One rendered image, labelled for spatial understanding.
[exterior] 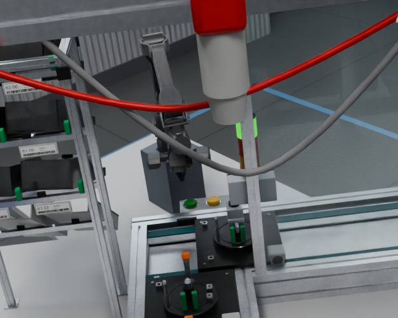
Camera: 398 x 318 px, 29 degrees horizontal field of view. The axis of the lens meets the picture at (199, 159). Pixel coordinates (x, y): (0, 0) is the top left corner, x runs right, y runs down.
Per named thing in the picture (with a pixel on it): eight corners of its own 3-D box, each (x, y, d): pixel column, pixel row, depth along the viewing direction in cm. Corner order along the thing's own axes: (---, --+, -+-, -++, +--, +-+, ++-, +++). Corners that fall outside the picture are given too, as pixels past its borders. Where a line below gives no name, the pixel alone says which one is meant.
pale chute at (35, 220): (25, 236, 228) (26, 221, 229) (67, 236, 226) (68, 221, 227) (-17, 220, 201) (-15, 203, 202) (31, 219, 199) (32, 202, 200)
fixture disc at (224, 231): (211, 226, 224) (211, 221, 223) (259, 221, 224) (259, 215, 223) (215, 255, 212) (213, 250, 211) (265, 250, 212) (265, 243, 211)
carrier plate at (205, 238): (194, 224, 230) (194, 218, 229) (275, 215, 229) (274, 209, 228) (198, 274, 209) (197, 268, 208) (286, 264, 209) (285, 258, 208)
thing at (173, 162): (166, 146, 222) (165, 158, 217) (191, 143, 222) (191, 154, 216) (170, 163, 226) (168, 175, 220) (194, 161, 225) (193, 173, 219)
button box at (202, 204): (181, 216, 244) (179, 199, 241) (247, 207, 243) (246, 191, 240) (182, 228, 238) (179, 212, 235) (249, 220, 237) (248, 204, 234)
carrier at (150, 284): (146, 284, 208) (139, 247, 202) (234, 274, 208) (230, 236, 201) (144, 347, 187) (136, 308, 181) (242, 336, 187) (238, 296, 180)
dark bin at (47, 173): (60, 176, 216) (59, 151, 216) (106, 175, 214) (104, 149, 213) (22, 190, 189) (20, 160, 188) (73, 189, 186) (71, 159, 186)
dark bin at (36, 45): (36, 72, 200) (34, 44, 200) (84, 70, 198) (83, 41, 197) (-10, 70, 173) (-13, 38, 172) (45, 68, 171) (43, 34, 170)
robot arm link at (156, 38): (139, 33, 232) (141, 39, 227) (162, 29, 233) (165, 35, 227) (155, 129, 246) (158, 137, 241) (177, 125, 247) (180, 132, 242)
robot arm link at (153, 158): (143, 135, 226) (143, 146, 221) (206, 127, 225) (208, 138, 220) (148, 158, 230) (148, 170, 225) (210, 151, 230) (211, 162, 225)
